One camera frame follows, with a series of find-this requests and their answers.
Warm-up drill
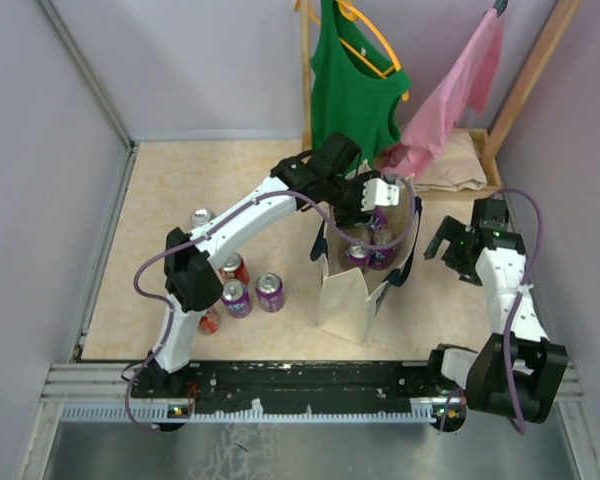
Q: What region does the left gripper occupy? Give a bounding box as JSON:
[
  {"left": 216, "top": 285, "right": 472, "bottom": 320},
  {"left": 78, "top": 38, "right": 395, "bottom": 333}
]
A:
[{"left": 323, "top": 169, "right": 381, "bottom": 229}]

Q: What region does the purple fanta can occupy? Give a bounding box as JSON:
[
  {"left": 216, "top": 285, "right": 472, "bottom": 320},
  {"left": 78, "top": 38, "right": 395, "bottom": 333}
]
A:
[
  {"left": 369, "top": 207, "right": 388, "bottom": 233},
  {"left": 220, "top": 279, "right": 253, "bottom": 318},
  {"left": 369, "top": 228, "right": 396, "bottom": 270},
  {"left": 344, "top": 243, "right": 371, "bottom": 272},
  {"left": 255, "top": 272, "right": 286, "bottom": 313}
]

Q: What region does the beige canvas tote bag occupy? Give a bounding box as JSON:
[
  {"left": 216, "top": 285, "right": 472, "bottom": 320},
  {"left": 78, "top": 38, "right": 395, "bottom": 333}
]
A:
[{"left": 311, "top": 174, "right": 422, "bottom": 345}]

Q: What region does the purple Fanta can top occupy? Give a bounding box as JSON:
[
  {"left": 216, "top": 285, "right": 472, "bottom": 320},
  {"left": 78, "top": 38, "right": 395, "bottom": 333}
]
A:
[{"left": 369, "top": 228, "right": 396, "bottom": 270}]

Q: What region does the red Coke can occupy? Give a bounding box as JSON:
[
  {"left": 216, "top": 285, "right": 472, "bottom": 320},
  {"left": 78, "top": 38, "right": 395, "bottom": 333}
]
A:
[
  {"left": 190, "top": 207, "right": 216, "bottom": 228},
  {"left": 219, "top": 252, "right": 250, "bottom": 285},
  {"left": 198, "top": 307, "right": 221, "bottom": 335}
]

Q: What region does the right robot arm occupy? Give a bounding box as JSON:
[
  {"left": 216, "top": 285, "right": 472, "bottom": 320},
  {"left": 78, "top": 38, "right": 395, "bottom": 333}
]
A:
[{"left": 424, "top": 198, "right": 568, "bottom": 430}]

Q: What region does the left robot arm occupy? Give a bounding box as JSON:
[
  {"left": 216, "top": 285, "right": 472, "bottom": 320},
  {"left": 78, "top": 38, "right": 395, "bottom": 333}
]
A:
[{"left": 148, "top": 133, "right": 399, "bottom": 397}]

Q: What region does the beige folded cloth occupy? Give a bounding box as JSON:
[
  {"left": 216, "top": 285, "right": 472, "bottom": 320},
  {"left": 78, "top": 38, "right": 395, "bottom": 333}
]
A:
[{"left": 415, "top": 131, "right": 487, "bottom": 192}]

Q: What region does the green tank top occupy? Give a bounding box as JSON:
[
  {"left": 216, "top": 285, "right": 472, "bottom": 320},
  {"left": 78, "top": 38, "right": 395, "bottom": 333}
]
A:
[{"left": 310, "top": 1, "right": 411, "bottom": 173}]

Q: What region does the wooden clothes rack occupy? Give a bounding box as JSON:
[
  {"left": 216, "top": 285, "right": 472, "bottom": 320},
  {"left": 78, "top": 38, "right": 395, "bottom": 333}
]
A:
[{"left": 294, "top": 0, "right": 581, "bottom": 200}]

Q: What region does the pink shirt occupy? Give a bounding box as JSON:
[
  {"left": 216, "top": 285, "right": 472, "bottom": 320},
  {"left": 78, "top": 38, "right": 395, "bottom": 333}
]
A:
[{"left": 377, "top": 1, "right": 507, "bottom": 177}]

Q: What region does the yellow clothes hanger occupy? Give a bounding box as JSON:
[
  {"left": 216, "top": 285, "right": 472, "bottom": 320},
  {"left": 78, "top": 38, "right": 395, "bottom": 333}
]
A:
[{"left": 336, "top": 1, "right": 404, "bottom": 79}]

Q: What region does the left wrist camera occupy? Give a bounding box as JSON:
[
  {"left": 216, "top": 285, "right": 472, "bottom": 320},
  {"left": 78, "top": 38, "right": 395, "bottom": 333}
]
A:
[{"left": 361, "top": 178, "right": 400, "bottom": 211}]

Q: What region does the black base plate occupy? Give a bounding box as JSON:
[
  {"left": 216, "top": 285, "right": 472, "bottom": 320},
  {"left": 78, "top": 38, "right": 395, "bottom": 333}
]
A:
[{"left": 131, "top": 360, "right": 456, "bottom": 415}]

